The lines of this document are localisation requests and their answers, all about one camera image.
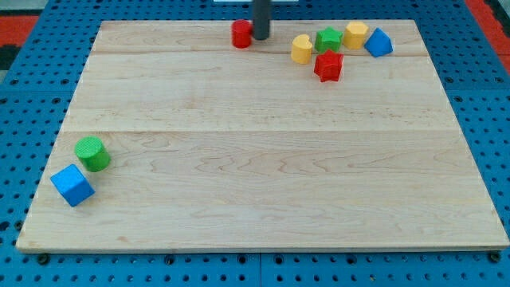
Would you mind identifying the red cylinder block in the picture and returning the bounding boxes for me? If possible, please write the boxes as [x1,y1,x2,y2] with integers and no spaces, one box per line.
[231,19,253,49]

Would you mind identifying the wooden board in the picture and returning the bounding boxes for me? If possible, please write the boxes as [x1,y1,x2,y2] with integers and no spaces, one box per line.
[16,20,509,254]

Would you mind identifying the yellow heart block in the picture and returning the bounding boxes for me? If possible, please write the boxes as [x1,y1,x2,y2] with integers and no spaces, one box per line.
[291,34,313,65]

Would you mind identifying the red star block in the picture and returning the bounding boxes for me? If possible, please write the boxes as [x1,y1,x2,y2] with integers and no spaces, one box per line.
[314,49,344,82]

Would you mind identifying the green star block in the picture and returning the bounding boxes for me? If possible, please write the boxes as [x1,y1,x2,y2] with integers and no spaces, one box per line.
[314,26,343,53]

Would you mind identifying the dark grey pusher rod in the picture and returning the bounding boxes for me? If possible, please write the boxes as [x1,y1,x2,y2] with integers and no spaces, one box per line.
[252,0,271,41]

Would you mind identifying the yellow hexagon block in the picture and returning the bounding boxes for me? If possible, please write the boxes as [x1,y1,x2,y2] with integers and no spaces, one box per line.
[343,21,369,49]

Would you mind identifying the blue pentagon block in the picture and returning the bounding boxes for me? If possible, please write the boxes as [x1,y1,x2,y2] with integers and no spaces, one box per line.
[364,28,394,57]

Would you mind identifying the green cylinder block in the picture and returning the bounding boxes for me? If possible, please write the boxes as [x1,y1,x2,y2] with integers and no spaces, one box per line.
[74,136,111,172]

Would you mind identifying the blue cube block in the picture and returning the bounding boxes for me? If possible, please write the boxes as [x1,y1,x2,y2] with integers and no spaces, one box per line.
[50,164,96,207]

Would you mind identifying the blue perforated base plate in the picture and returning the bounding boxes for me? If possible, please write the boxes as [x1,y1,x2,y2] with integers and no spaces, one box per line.
[1,1,509,286]

